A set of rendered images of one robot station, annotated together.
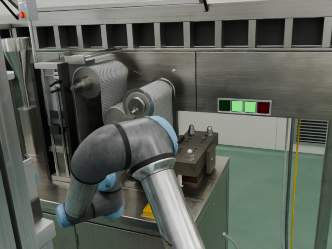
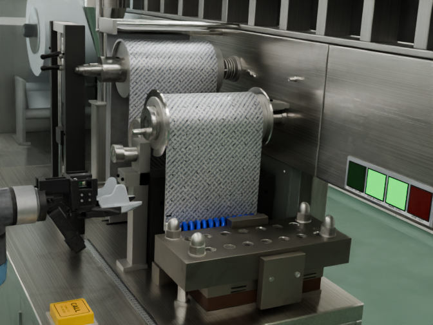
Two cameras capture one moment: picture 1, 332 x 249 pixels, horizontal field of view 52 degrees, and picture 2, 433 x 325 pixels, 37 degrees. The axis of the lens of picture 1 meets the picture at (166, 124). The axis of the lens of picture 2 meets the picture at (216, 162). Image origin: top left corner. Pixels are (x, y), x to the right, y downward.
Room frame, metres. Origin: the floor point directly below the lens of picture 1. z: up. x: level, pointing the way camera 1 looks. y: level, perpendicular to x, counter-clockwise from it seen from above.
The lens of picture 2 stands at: (0.42, -0.88, 1.54)
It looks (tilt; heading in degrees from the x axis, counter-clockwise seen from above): 15 degrees down; 40
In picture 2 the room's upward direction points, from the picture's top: 3 degrees clockwise
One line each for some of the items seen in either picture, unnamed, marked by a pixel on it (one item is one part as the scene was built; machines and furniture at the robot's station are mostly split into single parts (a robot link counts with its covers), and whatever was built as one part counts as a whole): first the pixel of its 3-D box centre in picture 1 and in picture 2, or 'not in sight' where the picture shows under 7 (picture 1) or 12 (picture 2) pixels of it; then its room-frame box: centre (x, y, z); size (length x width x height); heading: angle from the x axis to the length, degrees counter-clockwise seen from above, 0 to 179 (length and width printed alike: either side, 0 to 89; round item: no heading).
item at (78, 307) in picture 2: (154, 209); (71, 313); (1.13, 0.05, 0.91); 0.07 x 0.07 x 0.02; 68
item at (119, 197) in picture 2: not in sight; (120, 197); (1.27, 0.07, 1.12); 0.09 x 0.03 x 0.06; 149
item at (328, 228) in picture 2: (209, 130); (328, 224); (1.62, -0.22, 1.05); 0.04 x 0.04 x 0.04
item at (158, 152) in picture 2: (138, 105); (155, 122); (1.40, 0.11, 1.25); 0.15 x 0.01 x 0.15; 68
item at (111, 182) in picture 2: not in sight; (112, 190); (1.29, 0.12, 1.12); 0.09 x 0.03 x 0.06; 167
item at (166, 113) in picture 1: (163, 128); (213, 186); (1.49, 0.01, 1.11); 0.23 x 0.01 x 0.18; 158
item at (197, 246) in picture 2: (189, 153); (197, 243); (1.32, -0.09, 1.05); 0.04 x 0.04 x 0.04
